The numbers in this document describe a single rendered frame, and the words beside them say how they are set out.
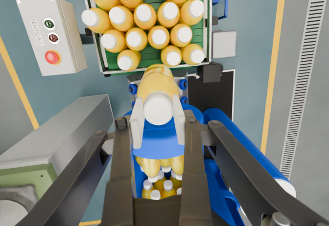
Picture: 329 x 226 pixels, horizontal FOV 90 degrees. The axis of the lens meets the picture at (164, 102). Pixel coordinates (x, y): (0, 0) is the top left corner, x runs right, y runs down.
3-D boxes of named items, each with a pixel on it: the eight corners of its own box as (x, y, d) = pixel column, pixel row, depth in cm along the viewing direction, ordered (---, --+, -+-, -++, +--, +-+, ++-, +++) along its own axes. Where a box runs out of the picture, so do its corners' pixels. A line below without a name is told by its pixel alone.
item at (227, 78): (186, 187, 214) (188, 197, 200) (176, 72, 161) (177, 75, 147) (225, 182, 215) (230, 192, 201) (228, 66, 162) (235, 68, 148)
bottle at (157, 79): (175, 67, 39) (190, 88, 22) (168, 94, 42) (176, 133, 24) (146, 60, 38) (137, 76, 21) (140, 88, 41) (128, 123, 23)
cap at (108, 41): (119, 42, 48) (117, 42, 46) (109, 51, 49) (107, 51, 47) (109, 31, 47) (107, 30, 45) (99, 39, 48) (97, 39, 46)
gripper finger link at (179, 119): (176, 117, 15) (185, 116, 15) (172, 94, 21) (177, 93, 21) (178, 145, 16) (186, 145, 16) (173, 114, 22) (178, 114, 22)
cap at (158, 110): (175, 96, 22) (176, 101, 21) (168, 121, 24) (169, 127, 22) (147, 89, 22) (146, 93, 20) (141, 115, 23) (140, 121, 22)
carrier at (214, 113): (221, 103, 159) (193, 114, 161) (291, 169, 77) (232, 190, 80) (228, 126, 168) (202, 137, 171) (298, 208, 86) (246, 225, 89)
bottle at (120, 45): (134, 42, 66) (126, 43, 48) (121, 54, 67) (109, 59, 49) (122, 27, 63) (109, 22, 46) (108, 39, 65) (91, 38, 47)
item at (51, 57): (49, 64, 48) (46, 64, 47) (44, 51, 47) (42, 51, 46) (61, 62, 48) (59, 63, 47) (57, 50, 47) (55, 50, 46)
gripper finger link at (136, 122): (141, 148, 16) (133, 149, 16) (145, 117, 22) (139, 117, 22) (137, 120, 15) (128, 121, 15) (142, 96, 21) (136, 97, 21)
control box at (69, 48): (59, 70, 58) (41, 76, 49) (40, 6, 51) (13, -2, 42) (88, 67, 59) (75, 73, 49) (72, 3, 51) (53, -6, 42)
